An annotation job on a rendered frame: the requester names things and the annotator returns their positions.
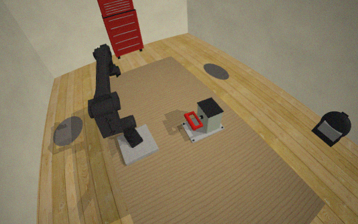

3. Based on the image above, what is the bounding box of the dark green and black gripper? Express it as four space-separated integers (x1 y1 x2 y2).
109 64 121 77

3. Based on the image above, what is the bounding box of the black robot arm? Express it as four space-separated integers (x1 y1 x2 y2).
88 44 143 148

